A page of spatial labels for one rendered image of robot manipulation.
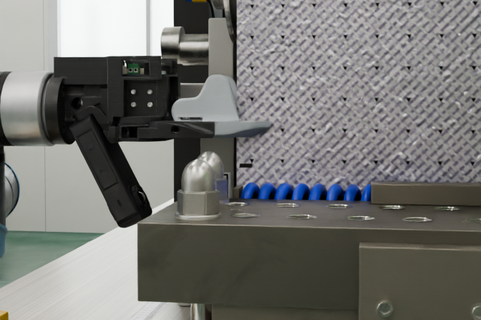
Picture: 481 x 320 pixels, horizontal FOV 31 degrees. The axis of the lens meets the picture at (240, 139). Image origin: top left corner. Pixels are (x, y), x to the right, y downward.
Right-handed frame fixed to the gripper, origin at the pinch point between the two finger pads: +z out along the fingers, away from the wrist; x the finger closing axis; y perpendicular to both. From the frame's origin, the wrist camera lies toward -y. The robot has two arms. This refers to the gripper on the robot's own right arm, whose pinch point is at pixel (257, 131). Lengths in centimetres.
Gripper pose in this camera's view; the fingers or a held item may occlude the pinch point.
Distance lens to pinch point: 83.4
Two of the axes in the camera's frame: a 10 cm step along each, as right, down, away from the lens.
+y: 0.0, -10.0, -0.5
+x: 1.5, -0.5, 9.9
